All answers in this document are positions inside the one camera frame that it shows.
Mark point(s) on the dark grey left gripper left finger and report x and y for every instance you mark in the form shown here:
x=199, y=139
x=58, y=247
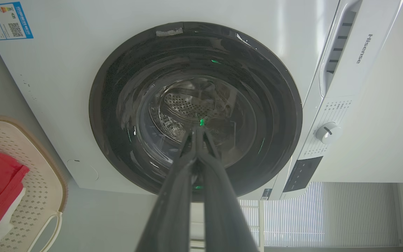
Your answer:
x=173, y=210

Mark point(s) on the dark round washing machine door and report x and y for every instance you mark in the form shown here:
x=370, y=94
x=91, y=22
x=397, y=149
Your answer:
x=194, y=87

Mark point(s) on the white Hisense washing machine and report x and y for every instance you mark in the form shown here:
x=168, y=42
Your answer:
x=61, y=80

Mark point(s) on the beige perforated laundry basket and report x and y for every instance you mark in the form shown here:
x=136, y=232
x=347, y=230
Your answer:
x=37, y=182

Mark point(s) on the white cloth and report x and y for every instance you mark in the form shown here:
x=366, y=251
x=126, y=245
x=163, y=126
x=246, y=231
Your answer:
x=4, y=224

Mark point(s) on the blue energy label sticker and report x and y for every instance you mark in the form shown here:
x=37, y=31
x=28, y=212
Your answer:
x=6, y=20

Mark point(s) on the black washer display panel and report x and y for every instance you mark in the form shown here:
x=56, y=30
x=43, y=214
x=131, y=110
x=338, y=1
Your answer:
x=301, y=174

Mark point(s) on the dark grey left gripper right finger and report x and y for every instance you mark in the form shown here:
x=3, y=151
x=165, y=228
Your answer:
x=222, y=213

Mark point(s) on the white vertical window blinds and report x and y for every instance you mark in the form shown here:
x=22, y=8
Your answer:
x=327, y=213

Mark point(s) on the white program dial knob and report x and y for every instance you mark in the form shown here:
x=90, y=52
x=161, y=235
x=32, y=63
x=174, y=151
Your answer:
x=327, y=132

